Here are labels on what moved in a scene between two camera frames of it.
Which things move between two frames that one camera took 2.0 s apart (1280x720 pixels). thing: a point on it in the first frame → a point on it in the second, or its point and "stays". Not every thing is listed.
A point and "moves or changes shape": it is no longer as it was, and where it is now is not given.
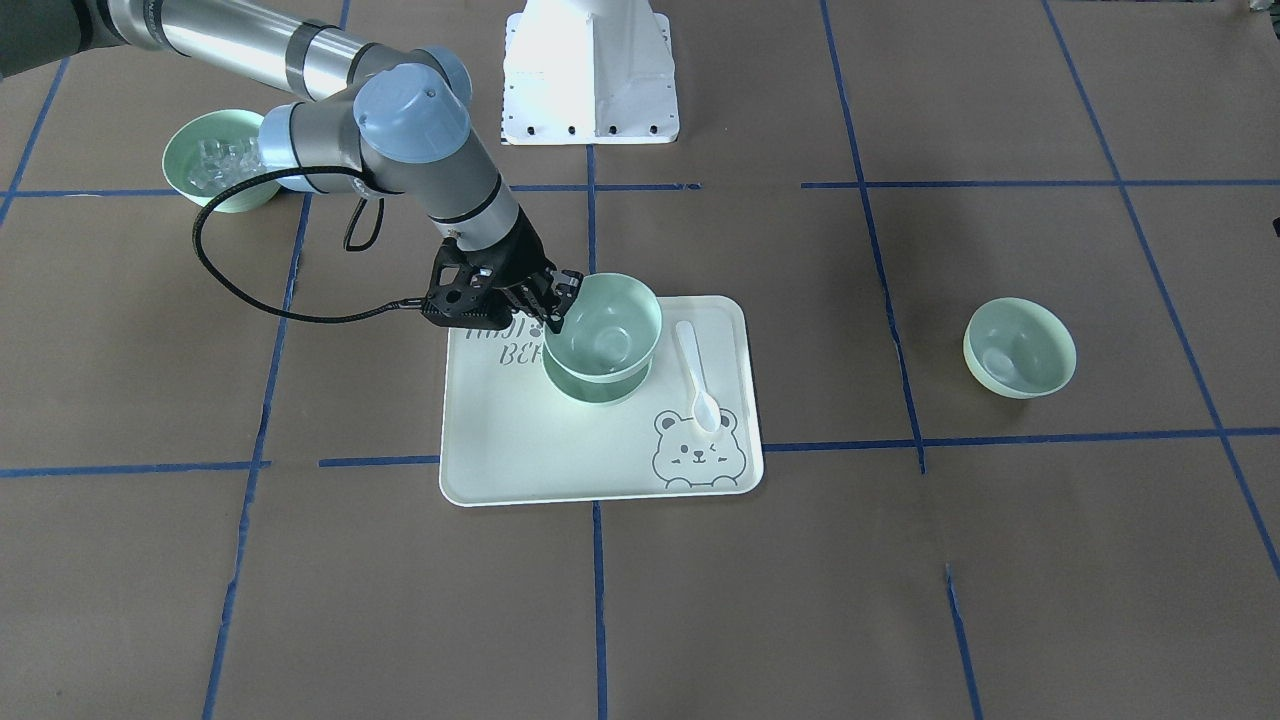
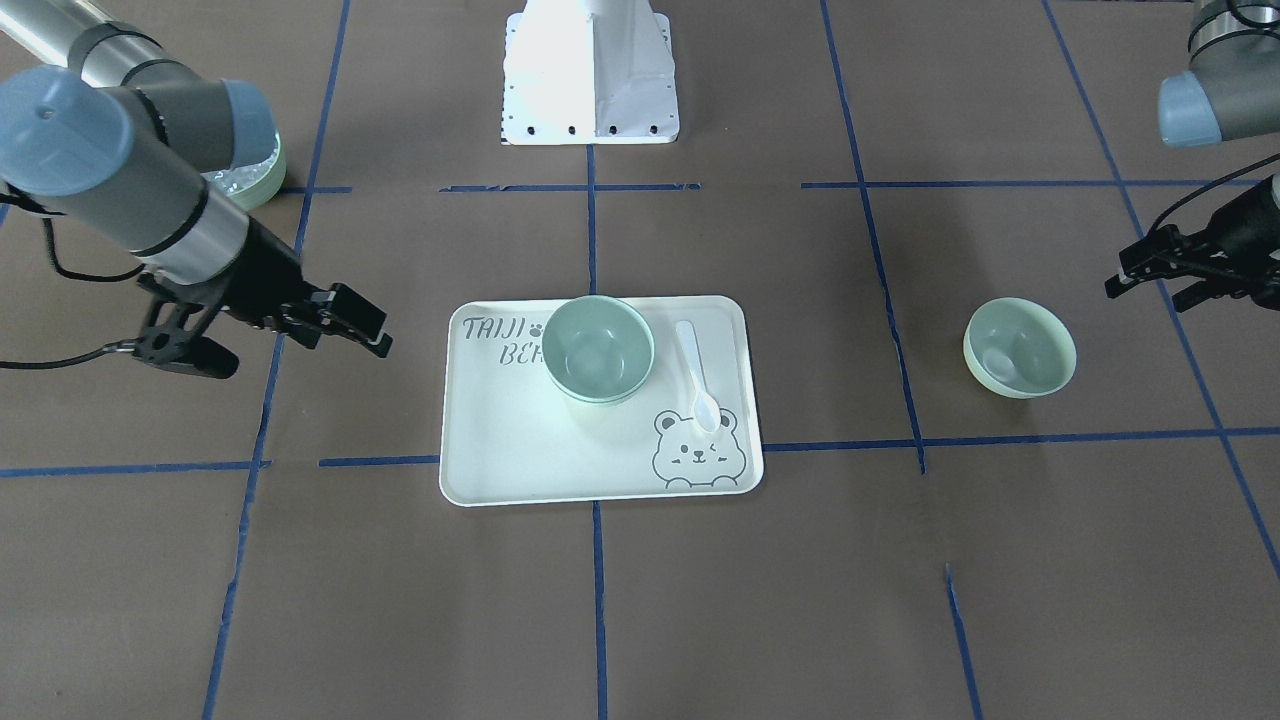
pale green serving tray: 506,439 stays
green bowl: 1018,348 stays
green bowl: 610,330 moves or changes shape
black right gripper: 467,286 → 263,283
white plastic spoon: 706,410 stays
